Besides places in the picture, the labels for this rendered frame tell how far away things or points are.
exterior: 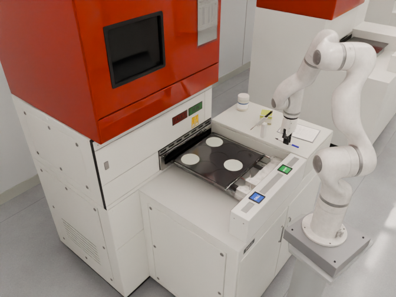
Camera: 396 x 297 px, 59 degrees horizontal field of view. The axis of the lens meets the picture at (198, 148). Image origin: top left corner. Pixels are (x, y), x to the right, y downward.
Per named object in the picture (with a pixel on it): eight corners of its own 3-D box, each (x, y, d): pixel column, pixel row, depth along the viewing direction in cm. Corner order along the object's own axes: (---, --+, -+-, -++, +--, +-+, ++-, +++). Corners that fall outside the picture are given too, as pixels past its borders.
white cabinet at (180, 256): (149, 284, 229) (137, 190, 182) (234, 203, 290) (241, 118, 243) (230, 349, 195) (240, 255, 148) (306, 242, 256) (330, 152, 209)
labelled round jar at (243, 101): (234, 109, 222) (236, 95, 216) (241, 105, 226) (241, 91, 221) (244, 112, 218) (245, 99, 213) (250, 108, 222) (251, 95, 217)
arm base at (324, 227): (354, 231, 152) (367, 198, 142) (333, 254, 141) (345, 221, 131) (315, 208, 164) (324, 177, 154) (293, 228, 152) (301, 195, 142)
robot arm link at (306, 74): (296, 71, 144) (274, 115, 170) (329, 65, 148) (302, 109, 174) (286, 55, 149) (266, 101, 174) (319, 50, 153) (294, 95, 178)
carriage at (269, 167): (234, 198, 172) (234, 194, 170) (271, 163, 195) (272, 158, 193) (248, 205, 167) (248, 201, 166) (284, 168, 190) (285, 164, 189)
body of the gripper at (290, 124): (289, 107, 182) (286, 125, 188) (279, 115, 175) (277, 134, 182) (302, 111, 178) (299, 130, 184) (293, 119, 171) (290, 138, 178)
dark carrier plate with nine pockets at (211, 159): (173, 160, 189) (173, 159, 189) (212, 134, 211) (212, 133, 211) (225, 187, 171) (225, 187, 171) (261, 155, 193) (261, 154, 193)
